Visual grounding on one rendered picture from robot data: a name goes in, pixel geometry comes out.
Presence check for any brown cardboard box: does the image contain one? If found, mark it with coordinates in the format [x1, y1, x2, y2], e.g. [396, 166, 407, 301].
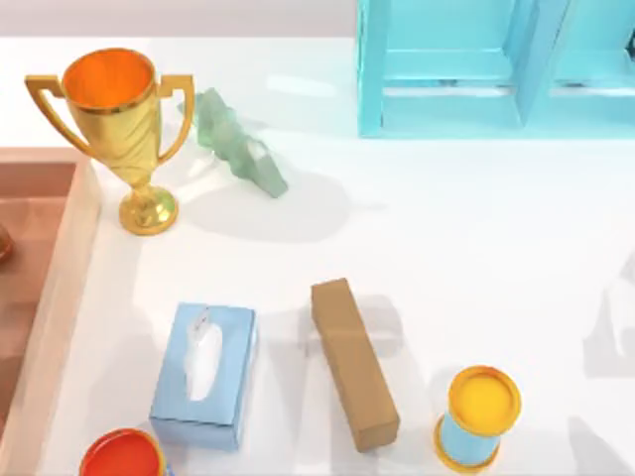
[311, 277, 401, 454]

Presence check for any pale green crumpled object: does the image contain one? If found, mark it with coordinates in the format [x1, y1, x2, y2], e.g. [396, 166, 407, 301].
[177, 87, 290, 199]

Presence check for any light blue tissue box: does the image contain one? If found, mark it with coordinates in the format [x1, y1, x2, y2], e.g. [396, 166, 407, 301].
[149, 301, 259, 453]

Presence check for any light blue rack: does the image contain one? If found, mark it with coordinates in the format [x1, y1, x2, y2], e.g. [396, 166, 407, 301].
[355, 0, 635, 140]

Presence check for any gold trophy cup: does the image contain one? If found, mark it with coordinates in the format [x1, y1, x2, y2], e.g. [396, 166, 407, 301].
[24, 47, 195, 237]

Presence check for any yellow and blue can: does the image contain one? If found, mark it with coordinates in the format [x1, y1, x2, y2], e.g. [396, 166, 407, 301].
[433, 365, 523, 472]

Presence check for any salmon-coloured shallow box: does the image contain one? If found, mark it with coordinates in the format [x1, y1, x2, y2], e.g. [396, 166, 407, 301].
[0, 147, 102, 446]

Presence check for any red and blue can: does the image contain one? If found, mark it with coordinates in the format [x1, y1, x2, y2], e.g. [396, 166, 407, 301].
[78, 427, 173, 476]

